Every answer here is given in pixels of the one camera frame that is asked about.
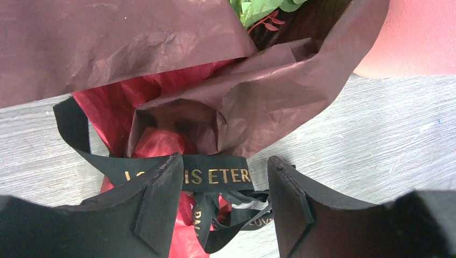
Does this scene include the pink flower bouquet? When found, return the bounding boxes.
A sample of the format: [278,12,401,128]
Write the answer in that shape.
[230,0,307,33]

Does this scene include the pink cylindrical vase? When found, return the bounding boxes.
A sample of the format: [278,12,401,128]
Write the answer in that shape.
[354,1,455,78]

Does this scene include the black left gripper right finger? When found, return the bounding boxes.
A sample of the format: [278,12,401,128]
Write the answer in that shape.
[267,156,455,257]

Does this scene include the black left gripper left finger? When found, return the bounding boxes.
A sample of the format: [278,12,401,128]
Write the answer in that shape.
[1,154,183,257]

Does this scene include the maroon and red wrapping paper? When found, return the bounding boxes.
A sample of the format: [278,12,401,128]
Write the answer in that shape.
[1,1,389,257]

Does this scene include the black ribbon gold lettering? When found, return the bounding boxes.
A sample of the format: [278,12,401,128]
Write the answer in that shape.
[53,98,274,254]

